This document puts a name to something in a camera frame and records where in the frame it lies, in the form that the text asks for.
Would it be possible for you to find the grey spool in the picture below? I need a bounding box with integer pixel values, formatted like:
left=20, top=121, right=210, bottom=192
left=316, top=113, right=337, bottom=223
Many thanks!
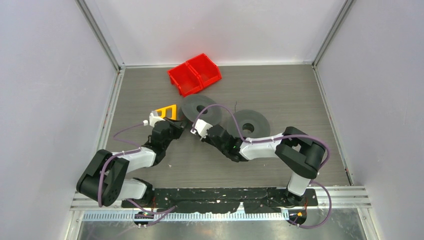
left=177, top=94, right=223, bottom=125
left=233, top=109, right=271, bottom=138

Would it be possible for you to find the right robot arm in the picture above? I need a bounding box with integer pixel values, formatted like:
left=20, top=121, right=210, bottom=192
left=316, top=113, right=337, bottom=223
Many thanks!
left=192, top=125, right=330, bottom=205

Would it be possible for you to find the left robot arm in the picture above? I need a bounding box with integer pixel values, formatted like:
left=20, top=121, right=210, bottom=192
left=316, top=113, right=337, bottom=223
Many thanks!
left=76, top=118, right=188, bottom=207

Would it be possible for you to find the yellow triangular plastic piece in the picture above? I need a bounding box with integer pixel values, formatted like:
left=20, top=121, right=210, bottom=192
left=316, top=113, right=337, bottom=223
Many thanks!
left=155, top=104, right=178, bottom=120

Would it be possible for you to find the left red bin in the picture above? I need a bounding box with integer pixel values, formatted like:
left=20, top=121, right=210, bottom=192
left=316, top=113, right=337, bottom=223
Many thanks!
left=167, top=63, right=203, bottom=97

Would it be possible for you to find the red bin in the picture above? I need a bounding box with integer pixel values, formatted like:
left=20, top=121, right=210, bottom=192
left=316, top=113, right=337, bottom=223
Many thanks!
left=186, top=53, right=222, bottom=89
left=167, top=63, right=203, bottom=97

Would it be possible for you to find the right red bin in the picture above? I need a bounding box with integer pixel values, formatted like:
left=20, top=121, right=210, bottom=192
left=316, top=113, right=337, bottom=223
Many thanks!
left=186, top=53, right=222, bottom=89

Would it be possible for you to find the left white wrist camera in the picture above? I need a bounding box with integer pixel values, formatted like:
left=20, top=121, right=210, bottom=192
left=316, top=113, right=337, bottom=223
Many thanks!
left=142, top=110, right=164, bottom=127

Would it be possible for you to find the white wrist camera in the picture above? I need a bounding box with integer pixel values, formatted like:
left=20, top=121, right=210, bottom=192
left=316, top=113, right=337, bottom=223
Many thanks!
left=142, top=110, right=164, bottom=127
left=190, top=119, right=213, bottom=139

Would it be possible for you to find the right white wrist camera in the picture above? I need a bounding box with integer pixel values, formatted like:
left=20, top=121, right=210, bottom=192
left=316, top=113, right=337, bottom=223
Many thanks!
left=190, top=119, right=213, bottom=139

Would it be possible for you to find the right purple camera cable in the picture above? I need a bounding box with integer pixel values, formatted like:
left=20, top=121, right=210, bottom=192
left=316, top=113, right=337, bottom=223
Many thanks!
left=192, top=103, right=332, bottom=230

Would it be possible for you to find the purple camera cable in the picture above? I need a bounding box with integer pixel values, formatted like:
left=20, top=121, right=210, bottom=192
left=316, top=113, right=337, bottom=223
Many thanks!
left=97, top=121, right=176, bottom=216
left=192, top=103, right=332, bottom=230

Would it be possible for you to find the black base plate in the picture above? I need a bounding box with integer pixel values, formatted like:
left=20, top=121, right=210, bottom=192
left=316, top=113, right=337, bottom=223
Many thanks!
left=134, top=187, right=318, bottom=214

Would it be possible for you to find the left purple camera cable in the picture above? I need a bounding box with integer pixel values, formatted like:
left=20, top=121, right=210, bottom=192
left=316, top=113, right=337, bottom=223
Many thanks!
left=97, top=121, right=176, bottom=216

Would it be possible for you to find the grey slotted cable duct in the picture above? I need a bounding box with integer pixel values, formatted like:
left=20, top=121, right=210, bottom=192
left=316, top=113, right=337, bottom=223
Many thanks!
left=82, top=210, right=289, bottom=222

